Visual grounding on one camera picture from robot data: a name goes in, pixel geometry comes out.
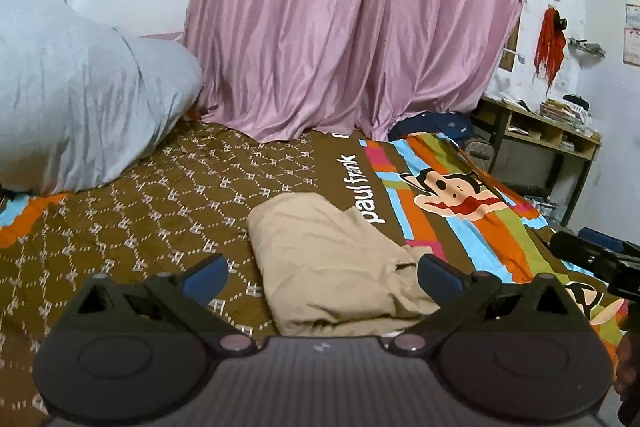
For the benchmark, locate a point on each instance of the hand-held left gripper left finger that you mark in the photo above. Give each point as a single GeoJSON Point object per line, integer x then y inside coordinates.
{"type": "Point", "coordinates": [206, 279]}

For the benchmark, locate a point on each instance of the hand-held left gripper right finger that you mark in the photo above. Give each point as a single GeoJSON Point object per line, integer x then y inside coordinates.
{"type": "Point", "coordinates": [440, 279]}

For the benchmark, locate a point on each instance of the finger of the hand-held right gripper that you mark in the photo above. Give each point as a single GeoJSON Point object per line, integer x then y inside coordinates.
{"type": "Point", "coordinates": [600, 252]}

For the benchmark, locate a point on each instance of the beige hooded jacket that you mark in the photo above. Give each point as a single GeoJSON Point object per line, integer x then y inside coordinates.
{"type": "Point", "coordinates": [325, 257]}

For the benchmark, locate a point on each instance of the printed cartoon bedsheet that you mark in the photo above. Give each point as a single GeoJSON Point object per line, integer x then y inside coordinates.
{"type": "Point", "coordinates": [150, 217]}

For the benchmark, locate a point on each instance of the wooden shelf desk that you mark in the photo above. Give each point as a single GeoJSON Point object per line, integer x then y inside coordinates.
{"type": "Point", "coordinates": [550, 139]}

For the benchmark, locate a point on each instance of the checked grey bag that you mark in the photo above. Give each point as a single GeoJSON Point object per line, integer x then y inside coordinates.
{"type": "Point", "coordinates": [480, 148]}

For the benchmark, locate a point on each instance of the stack of books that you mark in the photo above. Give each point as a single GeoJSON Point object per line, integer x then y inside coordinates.
{"type": "Point", "coordinates": [562, 113]}

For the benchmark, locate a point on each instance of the dark blue bag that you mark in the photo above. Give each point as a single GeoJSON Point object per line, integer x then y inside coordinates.
{"type": "Point", "coordinates": [435, 124]}

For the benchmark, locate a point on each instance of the red hanging tassel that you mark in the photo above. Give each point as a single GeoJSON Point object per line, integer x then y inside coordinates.
{"type": "Point", "coordinates": [547, 47]}

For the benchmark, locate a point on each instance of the grey rolled duvet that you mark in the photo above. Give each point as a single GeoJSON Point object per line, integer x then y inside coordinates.
{"type": "Point", "coordinates": [85, 97]}

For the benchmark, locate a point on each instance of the pink curtain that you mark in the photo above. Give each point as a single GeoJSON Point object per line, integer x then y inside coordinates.
{"type": "Point", "coordinates": [350, 17]}

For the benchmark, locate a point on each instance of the metal wall rack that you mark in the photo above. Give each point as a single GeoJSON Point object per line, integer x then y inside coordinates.
{"type": "Point", "coordinates": [587, 48]}

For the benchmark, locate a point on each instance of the brown wall board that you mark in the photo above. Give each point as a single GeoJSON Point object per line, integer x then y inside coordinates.
{"type": "Point", "coordinates": [510, 47]}

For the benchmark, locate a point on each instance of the wall calendar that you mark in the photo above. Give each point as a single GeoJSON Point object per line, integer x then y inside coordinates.
{"type": "Point", "coordinates": [632, 22]}

